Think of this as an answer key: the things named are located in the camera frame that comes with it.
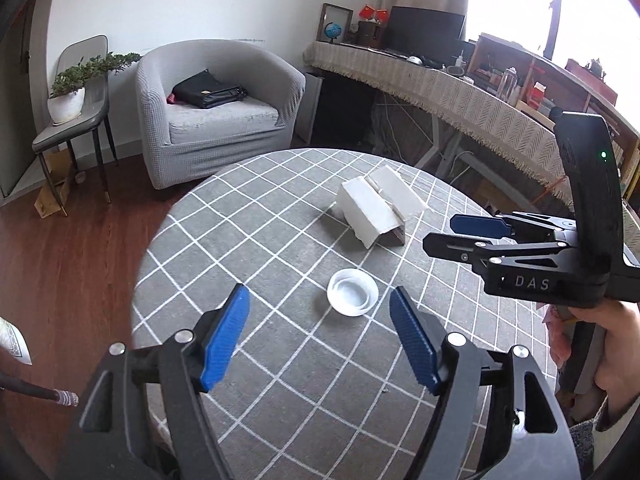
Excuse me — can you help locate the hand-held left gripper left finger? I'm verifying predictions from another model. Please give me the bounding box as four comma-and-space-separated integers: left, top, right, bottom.
54, 283, 251, 480

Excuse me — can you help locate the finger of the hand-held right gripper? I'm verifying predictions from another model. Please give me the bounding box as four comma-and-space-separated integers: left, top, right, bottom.
422, 232, 569, 278
449, 212, 577, 242

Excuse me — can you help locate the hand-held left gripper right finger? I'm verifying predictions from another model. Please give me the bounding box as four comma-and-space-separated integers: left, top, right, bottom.
389, 286, 581, 480

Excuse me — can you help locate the white plastic lid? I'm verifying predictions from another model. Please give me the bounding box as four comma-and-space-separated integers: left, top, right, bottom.
326, 268, 379, 317

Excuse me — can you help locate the white cardboard box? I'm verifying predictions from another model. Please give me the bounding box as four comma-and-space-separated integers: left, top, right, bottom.
336, 166, 430, 249

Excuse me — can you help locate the person's right forearm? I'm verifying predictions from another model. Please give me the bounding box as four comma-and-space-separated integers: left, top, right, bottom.
562, 360, 640, 480

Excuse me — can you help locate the person's right hand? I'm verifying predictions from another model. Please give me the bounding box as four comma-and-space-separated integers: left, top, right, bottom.
570, 301, 640, 398

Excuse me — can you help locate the grey checked tablecloth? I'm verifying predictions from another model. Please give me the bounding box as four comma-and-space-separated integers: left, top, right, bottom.
131, 148, 561, 480

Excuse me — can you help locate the beige fringed desk cloth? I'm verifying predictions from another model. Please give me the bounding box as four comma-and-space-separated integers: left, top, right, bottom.
305, 40, 640, 261

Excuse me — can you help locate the clear glass jar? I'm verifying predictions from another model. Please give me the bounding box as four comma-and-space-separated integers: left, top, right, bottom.
500, 67, 521, 103

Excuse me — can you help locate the wooden shelf unit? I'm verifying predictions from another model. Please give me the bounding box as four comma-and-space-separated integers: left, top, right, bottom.
467, 32, 640, 181

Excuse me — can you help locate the black table leg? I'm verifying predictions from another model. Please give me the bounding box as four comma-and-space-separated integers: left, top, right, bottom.
0, 372, 80, 407

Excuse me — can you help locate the grey armchair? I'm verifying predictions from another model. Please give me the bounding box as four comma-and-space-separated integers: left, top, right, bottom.
136, 39, 307, 191

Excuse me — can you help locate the black computer monitor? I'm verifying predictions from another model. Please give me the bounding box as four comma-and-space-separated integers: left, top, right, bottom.
385, 6, 467, 56

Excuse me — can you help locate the white lace-edged tablecloth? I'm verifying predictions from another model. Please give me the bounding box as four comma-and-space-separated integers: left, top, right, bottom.
0, 316, 32, 366

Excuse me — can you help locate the brown wooden box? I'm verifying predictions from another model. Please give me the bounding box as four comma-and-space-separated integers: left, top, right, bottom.
356, 19, 383, 46

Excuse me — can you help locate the brown cardboard box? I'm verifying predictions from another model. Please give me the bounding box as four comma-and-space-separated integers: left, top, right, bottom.
33, 152, 76, 218

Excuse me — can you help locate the black handbag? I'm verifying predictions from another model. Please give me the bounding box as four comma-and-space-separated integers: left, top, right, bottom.
171, 70, 248, 110

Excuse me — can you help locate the grey dining chair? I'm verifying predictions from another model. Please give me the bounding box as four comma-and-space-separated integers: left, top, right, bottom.
31, 35, 120, 217

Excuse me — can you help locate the potted plant in white pot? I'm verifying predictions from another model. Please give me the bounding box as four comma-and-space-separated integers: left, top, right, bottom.
47, 51, 143, 126

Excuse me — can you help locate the grey door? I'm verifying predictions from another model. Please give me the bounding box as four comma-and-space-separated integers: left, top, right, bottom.
0, 0, 51, 200

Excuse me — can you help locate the wooden picture frame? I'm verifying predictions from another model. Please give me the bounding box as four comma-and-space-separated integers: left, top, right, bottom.
320, 2, 354, 43

